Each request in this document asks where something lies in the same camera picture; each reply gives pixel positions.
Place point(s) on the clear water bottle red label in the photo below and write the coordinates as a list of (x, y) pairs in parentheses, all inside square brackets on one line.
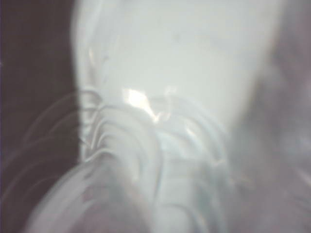
[(158, 72)]

